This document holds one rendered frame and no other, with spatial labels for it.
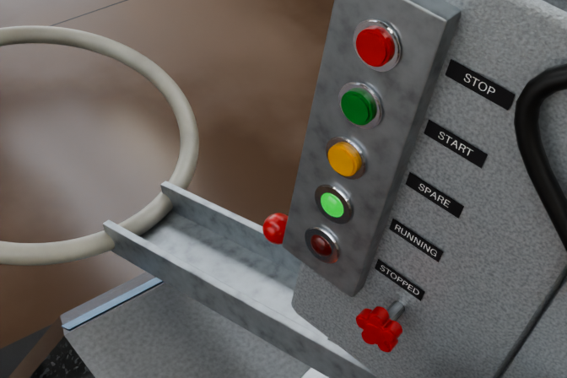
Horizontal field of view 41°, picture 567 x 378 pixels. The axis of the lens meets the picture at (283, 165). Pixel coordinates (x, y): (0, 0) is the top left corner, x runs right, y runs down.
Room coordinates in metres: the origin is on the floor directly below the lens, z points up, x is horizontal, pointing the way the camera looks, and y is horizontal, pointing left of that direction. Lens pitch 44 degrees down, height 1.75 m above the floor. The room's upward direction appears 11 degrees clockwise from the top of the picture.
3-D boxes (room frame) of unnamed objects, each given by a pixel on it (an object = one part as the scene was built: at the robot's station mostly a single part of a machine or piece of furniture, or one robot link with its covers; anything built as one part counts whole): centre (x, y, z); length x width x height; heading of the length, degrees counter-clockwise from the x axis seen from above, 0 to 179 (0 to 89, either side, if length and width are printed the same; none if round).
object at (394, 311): (0.37, -0.11, 1.24); 0.04 x 0.04 x 0.04; 58
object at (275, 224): (0.49, -0.03, 1.18); 0.08 x 0.03 x 0.03; 58
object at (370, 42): (0.41, -0.04, 1.48); 0.03 x 0.01 x 0.03; 58
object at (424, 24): (0.42, -0.05, 1.38); 0.08 x 0.03 x 0.28; 58
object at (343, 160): (0.41, -0.04, 1.38); 0.03 x 0.01 x 0.03; 58
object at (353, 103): (0.41, -0.04, 1.43); 0.03 x 0.01 x 0.03; 58
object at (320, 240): (0.41, -0.04, 1.27); 0.02 x 0.01 x 0.02; 58
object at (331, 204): (0.41, -0.04, 1.32); 0.02 x 0.01 x 0.02; 58
